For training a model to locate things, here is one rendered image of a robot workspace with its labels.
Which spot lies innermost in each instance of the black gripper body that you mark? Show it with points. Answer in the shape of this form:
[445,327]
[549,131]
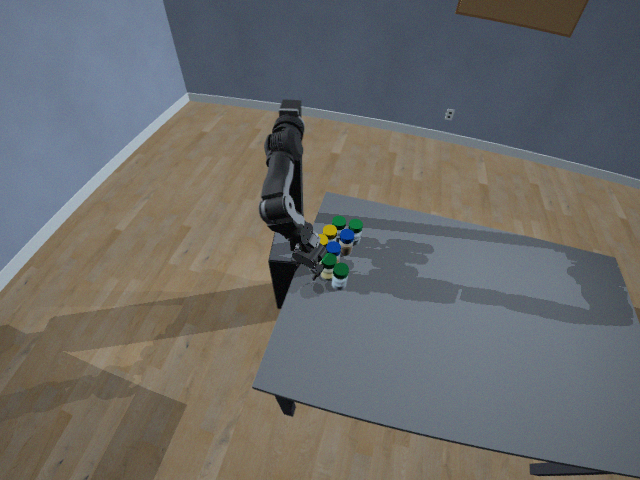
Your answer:
[307,258]

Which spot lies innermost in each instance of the clear glass bottle with green cap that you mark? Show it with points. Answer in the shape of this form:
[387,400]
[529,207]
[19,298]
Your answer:
[340,271]
[329,260]

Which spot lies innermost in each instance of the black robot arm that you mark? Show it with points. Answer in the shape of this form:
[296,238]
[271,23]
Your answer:
[286,142]

